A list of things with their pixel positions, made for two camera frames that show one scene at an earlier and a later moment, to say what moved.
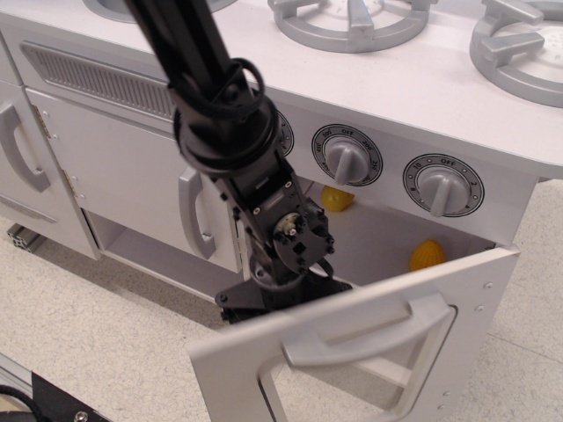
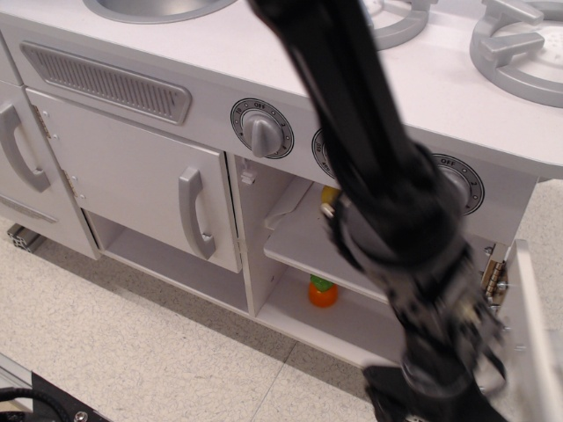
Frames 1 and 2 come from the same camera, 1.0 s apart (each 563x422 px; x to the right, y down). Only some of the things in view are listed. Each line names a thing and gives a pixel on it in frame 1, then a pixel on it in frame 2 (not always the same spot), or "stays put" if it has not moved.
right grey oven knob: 443,185 stays put
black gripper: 255,297 to 435,383
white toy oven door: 463,382 to 529,361
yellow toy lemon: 334,199 stays put
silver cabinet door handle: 189,186 stays put
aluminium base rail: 16,375 stays put
